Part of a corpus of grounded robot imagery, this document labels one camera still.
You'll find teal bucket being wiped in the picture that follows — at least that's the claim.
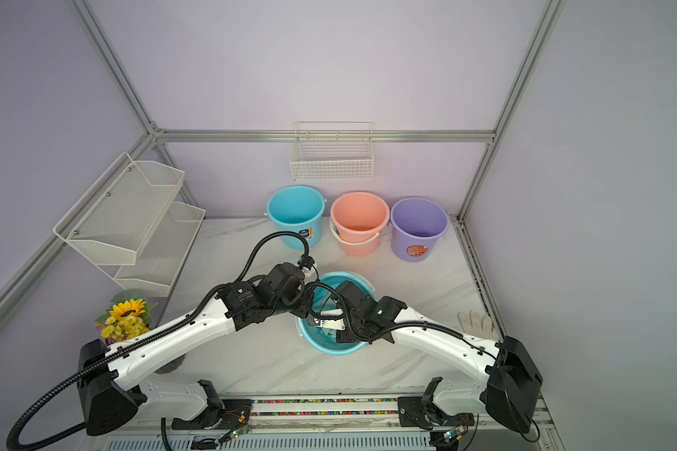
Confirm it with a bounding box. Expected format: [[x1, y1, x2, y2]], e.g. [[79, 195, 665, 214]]
[[295, 272, 375, 356]]

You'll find white work glove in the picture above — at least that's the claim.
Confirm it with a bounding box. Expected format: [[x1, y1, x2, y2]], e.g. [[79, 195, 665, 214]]
[[458, 311, 500, 341]]

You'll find sunflower bouquet in vase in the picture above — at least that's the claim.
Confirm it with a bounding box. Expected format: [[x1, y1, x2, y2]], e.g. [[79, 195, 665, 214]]
[[94, 289, 157, 345]]

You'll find white two-tier mesh shelf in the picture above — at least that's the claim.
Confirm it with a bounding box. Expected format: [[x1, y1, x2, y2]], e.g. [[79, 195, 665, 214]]
[[54, 152, 205, 298]]

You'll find teal bucket at back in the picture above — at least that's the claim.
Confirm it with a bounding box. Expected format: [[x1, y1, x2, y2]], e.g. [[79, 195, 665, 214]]
[[265, 185, 326, 247]]

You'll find white wire wall basket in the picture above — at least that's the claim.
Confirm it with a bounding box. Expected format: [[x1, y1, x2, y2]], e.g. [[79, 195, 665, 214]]
[[290, 121, 374, 182]]

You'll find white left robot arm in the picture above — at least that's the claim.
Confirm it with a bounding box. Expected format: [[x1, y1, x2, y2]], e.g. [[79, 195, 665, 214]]
[[77, 263, 315, 436]]

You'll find purple plastic bucket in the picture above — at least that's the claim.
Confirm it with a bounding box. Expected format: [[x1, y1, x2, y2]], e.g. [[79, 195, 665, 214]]
[[389, 197, 451, 263]]

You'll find black corrugated left cable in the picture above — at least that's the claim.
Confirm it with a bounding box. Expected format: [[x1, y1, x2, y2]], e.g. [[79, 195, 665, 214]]
[[6, 230, 311, 451]]

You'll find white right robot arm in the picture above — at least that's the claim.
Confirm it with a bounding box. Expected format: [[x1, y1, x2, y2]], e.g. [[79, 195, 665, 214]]
[[332, 282, 543, 435]]

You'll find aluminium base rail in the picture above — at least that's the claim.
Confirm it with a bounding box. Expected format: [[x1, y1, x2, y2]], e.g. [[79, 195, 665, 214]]
[[81, 394, 564, 450]]

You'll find pink plastic bucket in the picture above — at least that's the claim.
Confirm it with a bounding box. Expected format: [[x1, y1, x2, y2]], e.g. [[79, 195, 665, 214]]
[[329, 192, 389, 257]]

